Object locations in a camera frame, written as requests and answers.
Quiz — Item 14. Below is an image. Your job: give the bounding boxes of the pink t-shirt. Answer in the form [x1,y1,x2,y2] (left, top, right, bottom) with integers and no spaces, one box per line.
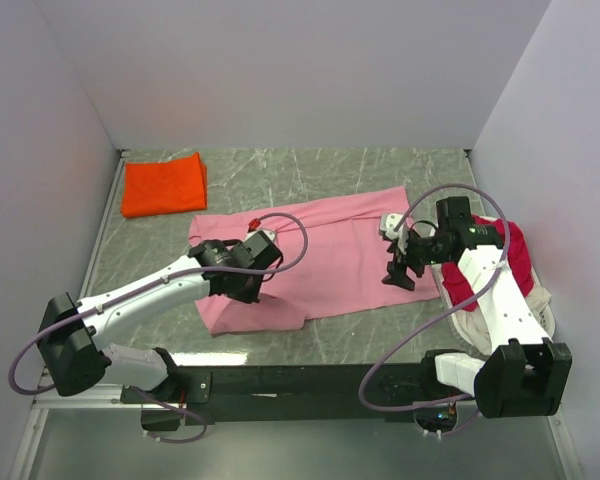
[189,187,439,336]

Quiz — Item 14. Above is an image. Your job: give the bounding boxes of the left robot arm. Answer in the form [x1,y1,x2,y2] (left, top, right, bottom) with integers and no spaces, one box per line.
[37,230,282,397]

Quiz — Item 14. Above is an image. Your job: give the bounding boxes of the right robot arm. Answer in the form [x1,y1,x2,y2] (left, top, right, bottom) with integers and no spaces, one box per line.
[379,196,572,418]

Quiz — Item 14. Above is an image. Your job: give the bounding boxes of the crimson red t-shirt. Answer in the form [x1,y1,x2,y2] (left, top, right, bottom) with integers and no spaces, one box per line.
[441,221,534,306]

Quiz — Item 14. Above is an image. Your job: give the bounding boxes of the white laundry basket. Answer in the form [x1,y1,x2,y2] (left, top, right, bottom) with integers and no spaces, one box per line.
[432,221,556,355]

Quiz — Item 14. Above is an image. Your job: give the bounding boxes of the white t-shirt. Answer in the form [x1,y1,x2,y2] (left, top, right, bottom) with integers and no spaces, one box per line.
[452,286,556,355]

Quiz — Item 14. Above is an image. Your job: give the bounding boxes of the folded orange t-shirt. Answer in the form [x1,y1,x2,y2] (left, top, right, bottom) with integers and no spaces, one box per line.
[120,152,208,218]

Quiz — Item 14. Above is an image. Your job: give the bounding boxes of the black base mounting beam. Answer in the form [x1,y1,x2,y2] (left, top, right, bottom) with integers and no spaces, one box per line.
[150,362,460,425]

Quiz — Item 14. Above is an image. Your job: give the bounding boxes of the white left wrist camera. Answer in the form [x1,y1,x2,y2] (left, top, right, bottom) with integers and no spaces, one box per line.
[245,218,277,242]

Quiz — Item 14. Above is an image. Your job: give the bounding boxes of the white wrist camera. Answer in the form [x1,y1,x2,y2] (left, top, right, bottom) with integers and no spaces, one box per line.
[378,213,409,253]
[245,218,277,242]

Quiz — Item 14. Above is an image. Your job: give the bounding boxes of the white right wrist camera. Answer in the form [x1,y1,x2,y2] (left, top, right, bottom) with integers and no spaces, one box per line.
[378,213,409,253]

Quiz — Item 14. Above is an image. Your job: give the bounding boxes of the aluminium frame rails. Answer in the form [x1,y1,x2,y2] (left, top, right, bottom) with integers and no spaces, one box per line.
[36,149,130,398]

